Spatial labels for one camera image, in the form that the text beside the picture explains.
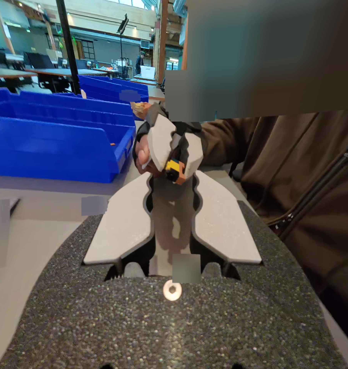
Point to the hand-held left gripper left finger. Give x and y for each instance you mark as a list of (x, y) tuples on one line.
[(122, 230)]

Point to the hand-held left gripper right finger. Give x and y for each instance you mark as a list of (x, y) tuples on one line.
[(223, 230)]

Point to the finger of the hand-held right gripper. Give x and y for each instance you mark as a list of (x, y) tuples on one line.
[(194, 152), (159, 138)]

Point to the yellow and brown brick assembly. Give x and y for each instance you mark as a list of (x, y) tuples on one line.
[(175, 170)]

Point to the person's right forearm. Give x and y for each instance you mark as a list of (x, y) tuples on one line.
[(220, 141)]

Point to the grey desk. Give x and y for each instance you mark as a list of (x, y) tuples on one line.
[(47, 230)]

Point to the brown office desk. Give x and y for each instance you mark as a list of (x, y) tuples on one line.
[(61, 71)]

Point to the person's right hand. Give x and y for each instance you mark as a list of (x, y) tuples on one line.
[(142, 152)]

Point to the brown brick figure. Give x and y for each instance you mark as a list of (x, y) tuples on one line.
[(139, 108)]

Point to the white storage box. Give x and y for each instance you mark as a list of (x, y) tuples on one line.
[(148, 72)]

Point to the blue storage bin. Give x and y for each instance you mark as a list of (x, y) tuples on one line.
[(61, 106), (61, 150), (110, 86)]

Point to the person's brown jacket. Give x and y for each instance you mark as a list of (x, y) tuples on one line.
[(306, 187)]

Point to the black light stand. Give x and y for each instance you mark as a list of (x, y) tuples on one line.
[(122, 34)]

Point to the wooden post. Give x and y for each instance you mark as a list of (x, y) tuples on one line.
[(184, 40), (162, 40)]

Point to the silver ventilation duct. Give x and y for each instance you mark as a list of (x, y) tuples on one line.
[(179, 7)]

